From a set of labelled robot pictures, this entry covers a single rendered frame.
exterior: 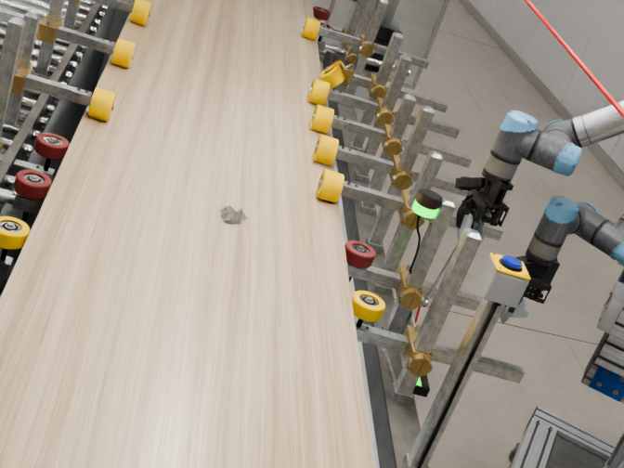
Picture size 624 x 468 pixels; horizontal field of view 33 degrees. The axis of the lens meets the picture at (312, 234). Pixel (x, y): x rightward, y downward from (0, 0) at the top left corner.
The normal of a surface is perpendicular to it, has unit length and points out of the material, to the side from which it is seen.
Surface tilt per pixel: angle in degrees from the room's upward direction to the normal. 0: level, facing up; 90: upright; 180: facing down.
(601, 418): 0
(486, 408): 0
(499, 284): 90
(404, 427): 0
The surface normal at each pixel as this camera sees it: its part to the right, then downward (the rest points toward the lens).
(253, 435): 0.32, -0.85
